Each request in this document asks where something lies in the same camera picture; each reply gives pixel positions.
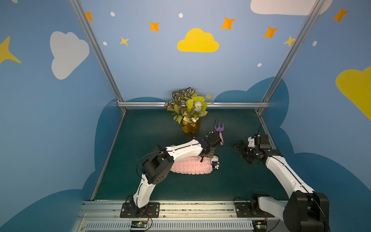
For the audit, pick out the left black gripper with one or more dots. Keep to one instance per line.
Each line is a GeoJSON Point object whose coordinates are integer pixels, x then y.
{"type": "Point", "coordinates": [214, 138]}

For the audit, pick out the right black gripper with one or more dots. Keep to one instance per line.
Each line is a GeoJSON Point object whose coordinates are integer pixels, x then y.
{"type": "Point", "coordinates": [246, 152]}

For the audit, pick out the small doll keychain decoration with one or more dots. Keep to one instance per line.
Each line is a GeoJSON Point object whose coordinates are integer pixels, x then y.
{"type": "Point", "coordinates": [215, 162]}

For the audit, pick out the pink puffy bag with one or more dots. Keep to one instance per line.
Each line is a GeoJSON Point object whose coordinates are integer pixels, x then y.
{"type": "Point", "coordinates": [193, 166]}

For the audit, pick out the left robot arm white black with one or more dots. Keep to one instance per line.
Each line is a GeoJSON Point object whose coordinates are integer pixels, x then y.
{"type": "Point", "coordinates": [158, 163]}

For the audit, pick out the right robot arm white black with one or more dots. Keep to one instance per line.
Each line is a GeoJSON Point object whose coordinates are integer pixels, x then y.
{"type": "Point", "coordinates": [306, 209]}

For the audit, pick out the purple pink toy rake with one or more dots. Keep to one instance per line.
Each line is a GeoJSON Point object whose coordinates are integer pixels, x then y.
{"type": "Point", "coordinates": [219, 128]}

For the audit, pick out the amber glass vase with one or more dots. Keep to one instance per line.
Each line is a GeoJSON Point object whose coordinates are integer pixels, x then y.
{"type": "Point", "coordinates": [191, 128]}

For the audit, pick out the artificial plant bouquet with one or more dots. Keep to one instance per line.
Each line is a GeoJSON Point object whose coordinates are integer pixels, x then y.
{"type": "Point", "coordinates": [187, 106]}

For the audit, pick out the right controller board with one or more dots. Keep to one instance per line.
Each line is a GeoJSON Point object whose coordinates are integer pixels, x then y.
{"type": "Point", "coordinates": [259, 226]}

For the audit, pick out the controller board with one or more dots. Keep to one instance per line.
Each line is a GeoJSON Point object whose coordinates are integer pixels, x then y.
{"type": "Point", "coordinates": [259, 226]}
{"type": "Point", "coordinates": [140, 225]}

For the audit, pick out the back horizontal aluminium bar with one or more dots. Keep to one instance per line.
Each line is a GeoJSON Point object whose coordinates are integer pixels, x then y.
{"type": "Point", "coordinates": [211, 105]}

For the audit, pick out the left controller board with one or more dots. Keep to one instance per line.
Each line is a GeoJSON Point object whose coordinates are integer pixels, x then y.
{"type": "Point", "coordinates": [140, 225]}

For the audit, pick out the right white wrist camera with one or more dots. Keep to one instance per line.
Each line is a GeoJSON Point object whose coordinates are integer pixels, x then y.
{"type": "Point", "coordinates": [259, 141]}

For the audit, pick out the right diagonal aluminium post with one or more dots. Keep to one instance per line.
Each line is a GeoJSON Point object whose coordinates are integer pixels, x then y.
{"type": "Point", "coordinates": [301, 36]}

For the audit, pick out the diagonal aluminium post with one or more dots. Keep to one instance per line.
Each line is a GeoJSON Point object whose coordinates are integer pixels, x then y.
{"type": "Point", "coordinates": [301, 36]}
{"type": "Point", "coordinates": [84, 22]}

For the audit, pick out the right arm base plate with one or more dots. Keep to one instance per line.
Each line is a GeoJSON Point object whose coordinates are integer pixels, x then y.
{"type": "Point", "coordinates": [245, 210]}

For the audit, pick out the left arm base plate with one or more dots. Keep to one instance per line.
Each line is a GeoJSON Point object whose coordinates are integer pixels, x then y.
{"type": "Point", "coordinates": [130, 210]}

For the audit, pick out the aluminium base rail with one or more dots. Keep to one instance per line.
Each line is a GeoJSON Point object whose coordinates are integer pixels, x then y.
{"type": "Point", "coordinates": [174, 216]}

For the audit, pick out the left diagonal aluminium post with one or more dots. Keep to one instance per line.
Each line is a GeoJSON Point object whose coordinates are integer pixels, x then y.
{"type": "Point", "coordinates": [84, 22]}

